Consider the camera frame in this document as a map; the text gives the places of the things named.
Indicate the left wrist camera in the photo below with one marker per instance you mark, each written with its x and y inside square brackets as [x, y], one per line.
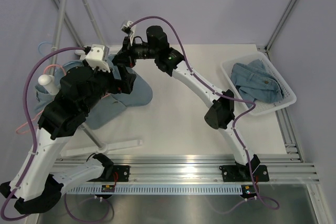
[96, 58]

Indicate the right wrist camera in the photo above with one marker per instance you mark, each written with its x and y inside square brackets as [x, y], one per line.
[129, 28]

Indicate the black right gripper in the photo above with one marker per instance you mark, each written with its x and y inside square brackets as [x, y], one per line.
[126, 54]

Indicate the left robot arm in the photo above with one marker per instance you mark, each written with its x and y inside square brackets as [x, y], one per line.
[35, 188]

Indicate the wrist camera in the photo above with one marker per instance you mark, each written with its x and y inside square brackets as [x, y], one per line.
[96, 58]
[129, 28]

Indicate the pink wire hanger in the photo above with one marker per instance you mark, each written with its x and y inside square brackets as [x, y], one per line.
[42, 96]

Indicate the white slotted cable duct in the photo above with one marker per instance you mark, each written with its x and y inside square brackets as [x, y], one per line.
[123, 189]

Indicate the blue wire hanger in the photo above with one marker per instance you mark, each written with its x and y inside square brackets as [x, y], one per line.
[40, 47]

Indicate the aluminium rail base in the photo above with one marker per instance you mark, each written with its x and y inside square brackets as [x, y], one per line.
[208, 170]

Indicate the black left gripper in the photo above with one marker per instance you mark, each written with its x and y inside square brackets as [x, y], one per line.
[125, 85]

